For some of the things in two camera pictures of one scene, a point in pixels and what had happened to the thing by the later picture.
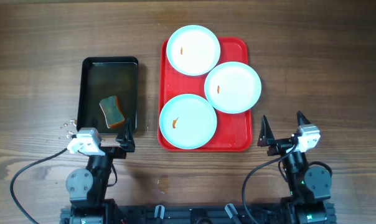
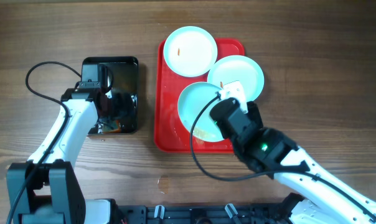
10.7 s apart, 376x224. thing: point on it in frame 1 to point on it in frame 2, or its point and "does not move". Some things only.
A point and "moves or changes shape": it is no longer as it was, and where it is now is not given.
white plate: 232,88 moves or changes shape
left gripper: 125,145 to 119,111
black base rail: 256,214 does not move
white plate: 187,121 moves or changes shape
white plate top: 193,50 does not move
